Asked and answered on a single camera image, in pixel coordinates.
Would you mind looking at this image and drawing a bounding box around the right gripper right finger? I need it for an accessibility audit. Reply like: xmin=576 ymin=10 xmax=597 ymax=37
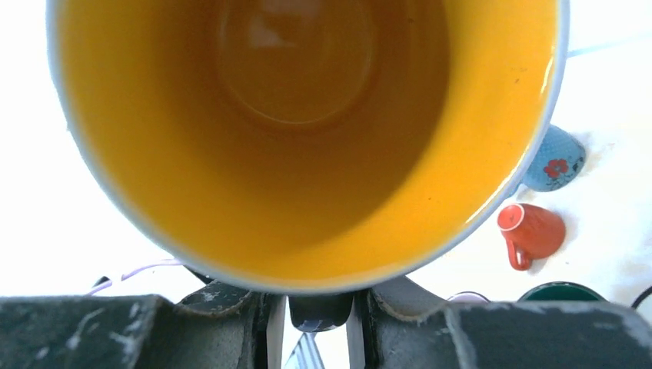
xmin=346 ymin=277 xmax=651 ymax=368

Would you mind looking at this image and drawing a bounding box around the lilac purple mug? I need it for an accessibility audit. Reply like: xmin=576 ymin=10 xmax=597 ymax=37
xmin=447 ymin=291 xmax=490 ymax=303

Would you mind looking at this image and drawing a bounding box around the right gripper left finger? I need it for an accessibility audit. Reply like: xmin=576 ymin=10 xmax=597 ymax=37
xmin=1 ymin=281 xmax=285 ymax=368

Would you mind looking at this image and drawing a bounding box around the dark green mug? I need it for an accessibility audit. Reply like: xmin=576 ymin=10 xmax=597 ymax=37
xmin=518 ymin=281 xmax=605 ymax=301

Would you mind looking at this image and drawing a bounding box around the white floral mug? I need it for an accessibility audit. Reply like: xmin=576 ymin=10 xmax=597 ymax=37
xmin=45 ymin=1 xmax=570 ymax=296

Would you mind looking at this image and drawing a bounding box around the light blue mug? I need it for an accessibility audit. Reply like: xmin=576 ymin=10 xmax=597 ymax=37
xmin=507 ymin=125 xmax=587 ymax=197

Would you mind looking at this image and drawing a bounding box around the orange red mug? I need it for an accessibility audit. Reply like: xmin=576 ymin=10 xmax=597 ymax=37
xmin=497 ymin=203 xmax=566 ymax=271

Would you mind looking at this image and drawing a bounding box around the floral leaf pattern tray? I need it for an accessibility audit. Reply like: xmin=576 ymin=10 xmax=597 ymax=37
xmin=283 ymin=333 xmax=325 ymax=369

